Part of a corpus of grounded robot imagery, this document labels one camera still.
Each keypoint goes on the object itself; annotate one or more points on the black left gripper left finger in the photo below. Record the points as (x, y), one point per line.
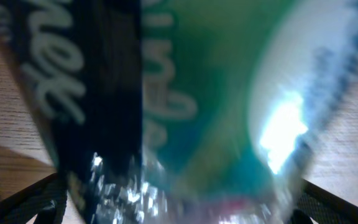
(45, 200)

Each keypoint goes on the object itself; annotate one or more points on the Kleenex tissue multipack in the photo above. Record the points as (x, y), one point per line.
(182, 111)

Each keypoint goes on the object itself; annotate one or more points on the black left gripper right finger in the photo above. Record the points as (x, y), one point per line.
(317, 205)

